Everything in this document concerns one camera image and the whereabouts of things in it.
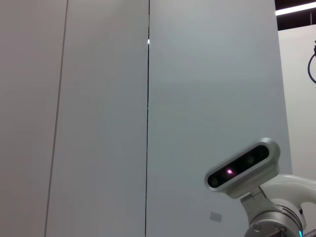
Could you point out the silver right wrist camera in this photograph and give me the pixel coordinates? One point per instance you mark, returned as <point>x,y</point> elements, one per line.
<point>242,170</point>

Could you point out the grey wall switch plate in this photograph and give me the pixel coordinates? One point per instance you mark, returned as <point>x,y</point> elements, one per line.
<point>215,216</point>

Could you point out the ceiling light strip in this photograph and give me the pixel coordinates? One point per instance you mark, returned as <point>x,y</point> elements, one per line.
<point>296,8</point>

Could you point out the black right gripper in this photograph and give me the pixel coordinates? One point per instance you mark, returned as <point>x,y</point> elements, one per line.
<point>264,234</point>

